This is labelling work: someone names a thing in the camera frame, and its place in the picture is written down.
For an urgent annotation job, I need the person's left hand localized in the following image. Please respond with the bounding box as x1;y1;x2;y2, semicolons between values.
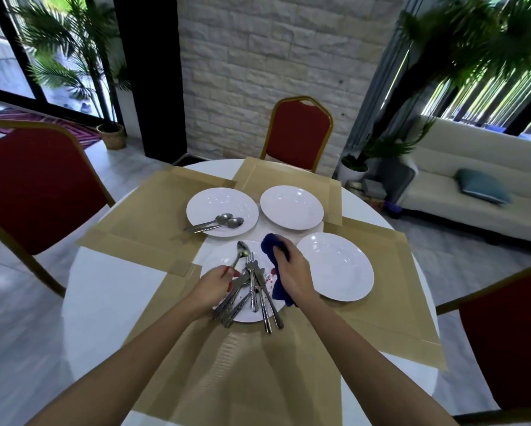
189;264;242;316

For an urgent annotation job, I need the person's right hand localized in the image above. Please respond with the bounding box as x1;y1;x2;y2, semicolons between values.
271;235;321;308

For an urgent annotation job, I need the dark blue cloth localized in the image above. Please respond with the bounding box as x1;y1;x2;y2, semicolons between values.
261;233;297;307

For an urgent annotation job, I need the silver spoon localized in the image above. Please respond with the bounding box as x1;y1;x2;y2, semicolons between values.
193;217;245;235
185;213;233;232
227;241;249;272

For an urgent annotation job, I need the silver cutlery handle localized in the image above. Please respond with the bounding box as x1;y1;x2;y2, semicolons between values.
223;292;253;329
211;286;244;321

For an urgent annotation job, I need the person's right forearm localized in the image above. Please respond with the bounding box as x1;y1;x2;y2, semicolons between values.
297;292;460;426

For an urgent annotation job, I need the person's left forearm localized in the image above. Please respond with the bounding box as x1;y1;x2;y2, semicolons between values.
26;301;213;426

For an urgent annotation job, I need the white plate with red stains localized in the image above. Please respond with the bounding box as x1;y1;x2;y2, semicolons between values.
200;240;288;323

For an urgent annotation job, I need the silver fork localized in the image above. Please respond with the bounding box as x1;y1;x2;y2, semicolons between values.
246;253;260;313

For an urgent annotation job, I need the silver table knife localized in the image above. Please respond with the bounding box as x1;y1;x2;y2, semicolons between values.
256;284;272;335
256;270;285;330

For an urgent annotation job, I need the beige woven placemat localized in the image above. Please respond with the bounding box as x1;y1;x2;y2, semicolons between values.
77;166;238;277
232;157;343;227
123;264;343;426
323;217;448;372

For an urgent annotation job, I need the white plant pot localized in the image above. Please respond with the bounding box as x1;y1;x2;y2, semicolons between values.
338;156;369;186

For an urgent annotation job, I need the woven basket plant pot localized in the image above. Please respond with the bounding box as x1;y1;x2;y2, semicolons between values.
97;123;127;150

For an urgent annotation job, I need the grey curtain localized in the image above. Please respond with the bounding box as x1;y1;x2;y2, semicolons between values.
343;0;426;167

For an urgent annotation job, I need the cream sofa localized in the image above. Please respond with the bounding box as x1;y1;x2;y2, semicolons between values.
398;116;531;246

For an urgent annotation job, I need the blue-grey cushion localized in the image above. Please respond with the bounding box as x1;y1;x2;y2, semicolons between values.
455;168;512;205

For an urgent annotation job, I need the pink striped rug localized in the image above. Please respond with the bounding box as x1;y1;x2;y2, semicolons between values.
0;108;101;149

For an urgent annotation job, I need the black framed window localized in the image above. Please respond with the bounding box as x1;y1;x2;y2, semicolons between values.
421;57;531;139

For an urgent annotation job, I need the tall green palm plant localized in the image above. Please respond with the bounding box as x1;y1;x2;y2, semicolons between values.
343;0;531;171

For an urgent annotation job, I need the black framed glass door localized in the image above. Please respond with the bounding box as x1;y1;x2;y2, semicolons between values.
0;0;125;125

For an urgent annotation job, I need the red chair with gold frame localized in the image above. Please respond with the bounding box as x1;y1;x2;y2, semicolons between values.
260;96;334;174
436;263;531;426
0;120;116;298

